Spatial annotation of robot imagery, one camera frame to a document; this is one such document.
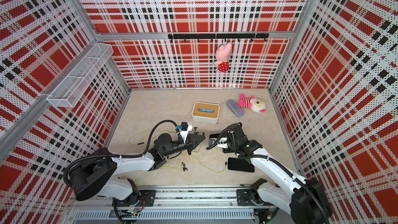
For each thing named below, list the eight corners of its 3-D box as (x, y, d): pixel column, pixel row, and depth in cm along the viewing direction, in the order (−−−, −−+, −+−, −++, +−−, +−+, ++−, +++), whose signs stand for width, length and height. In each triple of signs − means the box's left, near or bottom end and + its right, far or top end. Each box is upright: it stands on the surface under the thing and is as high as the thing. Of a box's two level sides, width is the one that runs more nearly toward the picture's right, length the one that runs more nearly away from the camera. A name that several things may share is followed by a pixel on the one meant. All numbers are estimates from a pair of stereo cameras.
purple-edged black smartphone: (228, 169, 85) (228, 168, 83) (228, 158, 89) (228, 156, 87) (253, 172, 84) (254, 171, 82) (252, 161, 88) (253, 159, 86)
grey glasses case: (237, 118, 105) (238, 116, 103) (225, 103, 114) (225, 100, 112) (244, 115, 107) (245, 113, 105) (232, 100, 116) (232, 98, 114)
